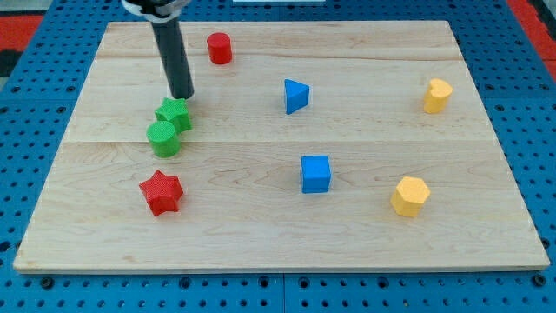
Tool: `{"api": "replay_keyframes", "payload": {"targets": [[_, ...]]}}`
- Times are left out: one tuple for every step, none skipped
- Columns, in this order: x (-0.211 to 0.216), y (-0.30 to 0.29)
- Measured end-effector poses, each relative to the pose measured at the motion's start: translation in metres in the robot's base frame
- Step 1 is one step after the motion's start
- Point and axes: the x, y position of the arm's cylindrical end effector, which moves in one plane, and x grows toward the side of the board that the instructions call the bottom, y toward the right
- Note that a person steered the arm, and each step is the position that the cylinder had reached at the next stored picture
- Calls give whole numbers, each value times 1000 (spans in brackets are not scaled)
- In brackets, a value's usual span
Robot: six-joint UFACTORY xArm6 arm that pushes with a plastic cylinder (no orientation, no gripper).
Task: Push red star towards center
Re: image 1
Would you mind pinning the red star block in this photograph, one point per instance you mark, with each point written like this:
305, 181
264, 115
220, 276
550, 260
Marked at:
162, 193

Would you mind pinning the yellow hexagon block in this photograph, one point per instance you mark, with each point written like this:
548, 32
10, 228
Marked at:
409, 196

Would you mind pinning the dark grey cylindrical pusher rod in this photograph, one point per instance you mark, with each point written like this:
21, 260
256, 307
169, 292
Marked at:
170, 44

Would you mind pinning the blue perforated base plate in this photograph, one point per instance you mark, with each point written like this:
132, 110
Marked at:
48, 46

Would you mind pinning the light wooden board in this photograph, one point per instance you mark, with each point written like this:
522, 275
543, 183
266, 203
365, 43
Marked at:
242, 208

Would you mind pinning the green cylinder block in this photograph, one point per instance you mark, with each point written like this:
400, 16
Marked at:
163, 139

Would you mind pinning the red cylinder block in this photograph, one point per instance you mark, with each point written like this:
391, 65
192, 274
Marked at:
219, 48

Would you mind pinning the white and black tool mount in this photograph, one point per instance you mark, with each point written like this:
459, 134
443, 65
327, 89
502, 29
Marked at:
155, 10

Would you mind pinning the blue triangle block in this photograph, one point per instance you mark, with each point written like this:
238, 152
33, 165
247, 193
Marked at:
296, 96

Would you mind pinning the blue cube block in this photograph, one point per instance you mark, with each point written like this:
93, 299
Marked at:
315, 174

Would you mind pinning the green star block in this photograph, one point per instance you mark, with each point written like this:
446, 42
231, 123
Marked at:
176, 112

